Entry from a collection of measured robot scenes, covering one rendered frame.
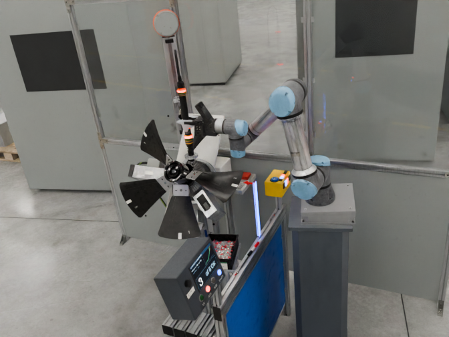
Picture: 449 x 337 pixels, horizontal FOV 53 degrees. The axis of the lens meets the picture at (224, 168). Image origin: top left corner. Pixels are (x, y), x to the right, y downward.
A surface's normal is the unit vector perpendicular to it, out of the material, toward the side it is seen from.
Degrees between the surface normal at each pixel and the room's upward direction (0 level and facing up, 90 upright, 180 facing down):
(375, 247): 90
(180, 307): 90
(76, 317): 0
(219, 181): 15
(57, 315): 0
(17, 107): 90
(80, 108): 90
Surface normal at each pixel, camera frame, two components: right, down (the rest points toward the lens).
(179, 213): 0.30, -0.18
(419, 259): -0.42, 0.44
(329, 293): -0.18, 0.45
